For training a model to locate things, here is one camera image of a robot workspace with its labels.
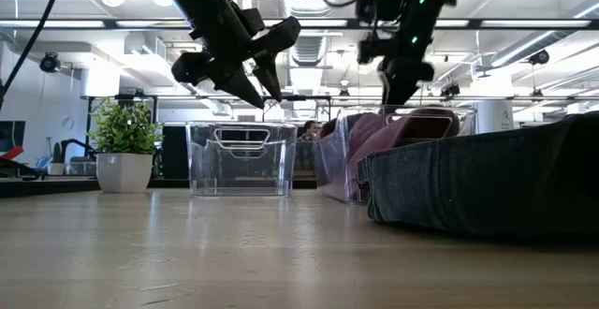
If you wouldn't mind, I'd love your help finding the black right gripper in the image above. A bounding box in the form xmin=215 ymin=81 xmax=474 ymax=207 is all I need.
xmin=379 ymin=56 xmax=436 ymax=108

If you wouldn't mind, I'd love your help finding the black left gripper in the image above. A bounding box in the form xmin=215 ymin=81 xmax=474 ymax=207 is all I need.
xmin=169 ymin=15 xmax=302 ymax=110

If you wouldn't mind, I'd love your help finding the dark grey baseball cap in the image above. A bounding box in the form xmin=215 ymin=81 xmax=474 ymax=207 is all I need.
xmin=357 ymin=110 xmax=599 ymax=241

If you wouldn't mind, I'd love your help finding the black hanging spotlight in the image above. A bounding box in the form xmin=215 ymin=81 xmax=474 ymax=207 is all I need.
xmin=357 ymin=32 xmax=389 ymax=66
xmin=528 ymin=48 xmax=551 ymax=66
xmin=38 ymin=51 xmax=63 ymax=74

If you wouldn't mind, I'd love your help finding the person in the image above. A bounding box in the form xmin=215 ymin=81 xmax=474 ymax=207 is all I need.
xmin=298 ymin=119 xmax=323 ymax=143

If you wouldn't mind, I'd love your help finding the white round column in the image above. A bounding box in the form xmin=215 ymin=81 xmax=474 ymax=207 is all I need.
xmin=474 ymin=99 xmax=516 ymax=135

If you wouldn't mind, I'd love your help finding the clear plastic bin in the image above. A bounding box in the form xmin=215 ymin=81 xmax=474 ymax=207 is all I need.
xmin=313 ymin=104 xmax=478 ymax=205
xmin=185 ymin=121 xmax=299 ymax=198

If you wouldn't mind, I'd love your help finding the green plant in white pot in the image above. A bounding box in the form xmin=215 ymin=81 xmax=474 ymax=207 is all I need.
xmin=86 ymin=96 xmax=164 ymax=195

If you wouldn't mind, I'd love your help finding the black arched desk lamp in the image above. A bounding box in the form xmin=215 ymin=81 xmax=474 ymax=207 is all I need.
xmin=59 ymin=137 xmax=98 ymax=164

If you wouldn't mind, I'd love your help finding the small cactus in white pot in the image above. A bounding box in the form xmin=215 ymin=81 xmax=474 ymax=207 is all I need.
xmin=46 ymin=141 xmax=67 ymax=177

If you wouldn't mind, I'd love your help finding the dark computer monitor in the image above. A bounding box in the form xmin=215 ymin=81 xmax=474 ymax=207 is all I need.
xmin=0 ymin=120 xmax=27 ymax=154

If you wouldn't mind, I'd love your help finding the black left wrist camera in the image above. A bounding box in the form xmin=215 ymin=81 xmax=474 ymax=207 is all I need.
xmin=230 ymin=1 xmax=266 ymax=37

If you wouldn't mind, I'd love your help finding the silver ventilation duct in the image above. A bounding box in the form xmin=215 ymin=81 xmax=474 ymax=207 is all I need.
xmin=489 ymin=0 xmax=599 ymax=68

